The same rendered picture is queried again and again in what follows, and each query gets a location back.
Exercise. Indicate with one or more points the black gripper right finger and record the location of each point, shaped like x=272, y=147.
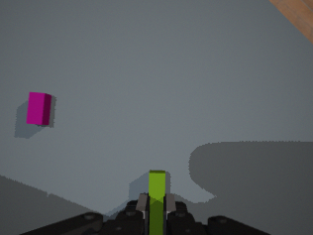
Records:
x=178, y=221

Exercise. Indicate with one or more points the lime green rod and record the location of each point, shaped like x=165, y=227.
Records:
x=156, y=193

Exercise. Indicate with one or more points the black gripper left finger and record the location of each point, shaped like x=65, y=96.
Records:
x=134, y=220

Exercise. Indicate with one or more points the magenta block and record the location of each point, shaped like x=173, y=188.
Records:
x=39, y=108

